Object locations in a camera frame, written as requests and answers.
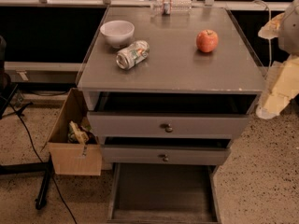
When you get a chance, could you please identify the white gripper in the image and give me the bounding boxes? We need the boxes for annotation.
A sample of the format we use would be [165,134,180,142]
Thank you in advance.
[256,0,299,119]

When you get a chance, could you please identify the red apple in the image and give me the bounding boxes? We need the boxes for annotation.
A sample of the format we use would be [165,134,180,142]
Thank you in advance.
[196,30,219,53]

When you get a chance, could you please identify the grey drawer cabinet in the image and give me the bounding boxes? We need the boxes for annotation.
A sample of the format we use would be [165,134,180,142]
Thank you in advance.
[76,6,268,166]

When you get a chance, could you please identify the top grey drawer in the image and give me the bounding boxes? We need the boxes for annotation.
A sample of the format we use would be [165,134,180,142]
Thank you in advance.
[87,112,249,139]

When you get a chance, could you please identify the middle grey drawer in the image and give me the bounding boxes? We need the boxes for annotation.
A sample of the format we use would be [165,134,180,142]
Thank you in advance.
[102,146,231,165]

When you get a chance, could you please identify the open bottom grey drawer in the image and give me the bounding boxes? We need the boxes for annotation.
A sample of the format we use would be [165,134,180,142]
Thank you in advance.
[107,163,221,224]

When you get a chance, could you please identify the clear plastic water bottle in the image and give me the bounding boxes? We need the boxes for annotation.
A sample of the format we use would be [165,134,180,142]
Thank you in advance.
[150,0,192,16]

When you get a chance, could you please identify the crushed soda can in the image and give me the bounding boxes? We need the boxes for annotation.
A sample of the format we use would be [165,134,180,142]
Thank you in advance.
[116,40,150,70]

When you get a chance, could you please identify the white ceramic bowl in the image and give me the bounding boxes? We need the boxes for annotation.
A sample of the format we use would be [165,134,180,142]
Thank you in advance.
[100,21,135,49]

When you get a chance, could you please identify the crumpled snack wrappers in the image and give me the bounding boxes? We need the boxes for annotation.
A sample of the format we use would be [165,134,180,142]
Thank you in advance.
[67,118,96,145]

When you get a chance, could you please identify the cardboard box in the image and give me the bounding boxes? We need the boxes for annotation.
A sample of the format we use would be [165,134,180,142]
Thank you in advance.
[47,89,102,175]

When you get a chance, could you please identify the black stand base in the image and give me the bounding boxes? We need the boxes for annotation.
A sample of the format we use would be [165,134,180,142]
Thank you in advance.
[0,157,53,210]

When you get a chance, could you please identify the white hanging cable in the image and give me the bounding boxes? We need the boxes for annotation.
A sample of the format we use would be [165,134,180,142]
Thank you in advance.
[251,0,273,70]

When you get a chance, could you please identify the black floor cable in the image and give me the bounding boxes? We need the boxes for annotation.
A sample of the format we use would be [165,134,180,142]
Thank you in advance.
[0,95,78,224]

